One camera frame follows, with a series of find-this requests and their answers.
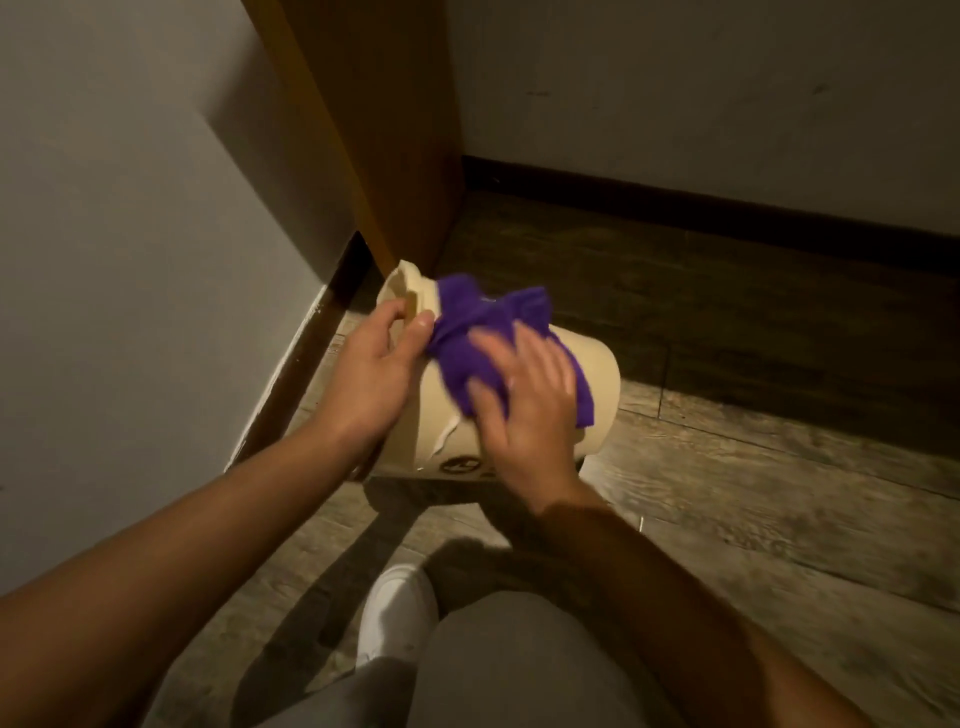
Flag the person's left hand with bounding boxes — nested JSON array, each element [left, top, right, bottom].
[[313, 297, 438, 453]]

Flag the person's right hand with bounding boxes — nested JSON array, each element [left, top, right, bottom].
[[465, 320, 584, 515]]

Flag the purple cleaning cloth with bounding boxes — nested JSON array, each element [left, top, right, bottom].
[[425, 273, 597, 431]]

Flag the cream plastic waste bin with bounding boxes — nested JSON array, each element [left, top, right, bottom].
[[366, 258, 623, 482]]

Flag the person's left forearm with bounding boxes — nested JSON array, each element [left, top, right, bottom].
[[0, 421, 354, 728]]

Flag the person's right forearm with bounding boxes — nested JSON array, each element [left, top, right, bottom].
[[534, 483, 880, 728]]

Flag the dark wooden baseboard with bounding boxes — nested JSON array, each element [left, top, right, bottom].
[[223, 231, 376, 475], [460, 154, 960, 277]]

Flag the white shoe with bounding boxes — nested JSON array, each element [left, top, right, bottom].
[[353, 563, 441, 670]]

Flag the brown wooden door panel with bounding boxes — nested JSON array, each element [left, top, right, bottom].
[[240, 0, 467, 280]]

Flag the grey trousers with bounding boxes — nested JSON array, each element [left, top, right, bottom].
[[253, 590, 661, 728]]

